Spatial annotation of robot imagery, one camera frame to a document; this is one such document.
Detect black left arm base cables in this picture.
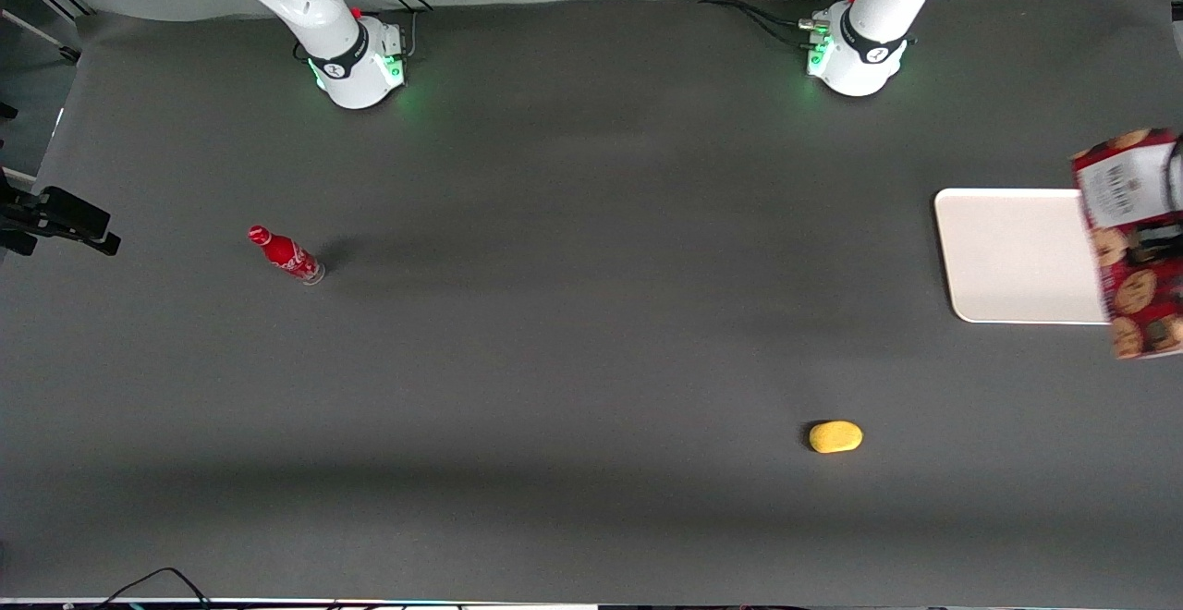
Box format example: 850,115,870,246
699,0,864,49

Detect thin black table edge cable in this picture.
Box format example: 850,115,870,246
88,567,215,610

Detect thin metal rod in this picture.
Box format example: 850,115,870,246
0,9,82,64

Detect white rectangular tray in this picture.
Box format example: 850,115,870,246
933,188,1112,326

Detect red cookie box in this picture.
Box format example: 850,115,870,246
1070,127,1183,360

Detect yellow oval sponge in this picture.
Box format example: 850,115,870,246
808,420,865,455

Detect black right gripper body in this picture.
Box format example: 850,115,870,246
0,169,44,257

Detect red cola bottle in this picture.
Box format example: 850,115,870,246
247,225,326,287

